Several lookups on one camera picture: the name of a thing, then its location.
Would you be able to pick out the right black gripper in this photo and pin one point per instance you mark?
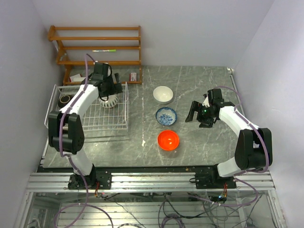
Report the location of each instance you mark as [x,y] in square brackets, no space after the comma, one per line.
[196,106]

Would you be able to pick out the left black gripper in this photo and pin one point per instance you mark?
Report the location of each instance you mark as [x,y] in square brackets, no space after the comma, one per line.
[116,88]

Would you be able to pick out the cream bowl blue base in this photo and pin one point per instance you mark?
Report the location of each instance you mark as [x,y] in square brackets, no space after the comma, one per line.
[109,102]

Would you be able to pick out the blue floral bowl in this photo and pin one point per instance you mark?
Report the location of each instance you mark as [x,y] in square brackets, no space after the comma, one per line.
[166,116]

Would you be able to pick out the plain white bowl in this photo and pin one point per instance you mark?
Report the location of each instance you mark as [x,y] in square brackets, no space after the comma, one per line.
[163,94]

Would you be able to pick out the brown patterned bowl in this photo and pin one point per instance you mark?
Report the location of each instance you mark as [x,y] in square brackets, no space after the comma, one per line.
[64,100]

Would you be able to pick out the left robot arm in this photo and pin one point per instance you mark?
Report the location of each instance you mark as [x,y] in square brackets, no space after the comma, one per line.
[65,128]

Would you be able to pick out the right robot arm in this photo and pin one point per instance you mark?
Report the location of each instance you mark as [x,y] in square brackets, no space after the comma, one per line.
[253,151]

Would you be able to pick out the wooden shelf rack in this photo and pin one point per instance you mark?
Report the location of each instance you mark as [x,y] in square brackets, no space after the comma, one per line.
[63,58]

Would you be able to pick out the red white small box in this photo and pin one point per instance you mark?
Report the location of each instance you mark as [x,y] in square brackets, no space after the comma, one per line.
[133,77]

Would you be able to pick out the green white pen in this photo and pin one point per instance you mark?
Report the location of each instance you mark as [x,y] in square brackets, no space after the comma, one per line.
[104,50]

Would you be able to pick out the white box under shelf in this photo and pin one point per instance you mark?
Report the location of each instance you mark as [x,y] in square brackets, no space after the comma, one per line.
[77,78]

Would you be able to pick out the orange bowl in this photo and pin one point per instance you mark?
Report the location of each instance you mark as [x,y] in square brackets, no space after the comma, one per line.
[168,140]

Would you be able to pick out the white wire dish rack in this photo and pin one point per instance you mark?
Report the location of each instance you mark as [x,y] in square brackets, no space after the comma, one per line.
[96,116]

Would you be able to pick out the aluminium mounting rail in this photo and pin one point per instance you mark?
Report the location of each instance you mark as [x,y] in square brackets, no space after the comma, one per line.
[144,182]

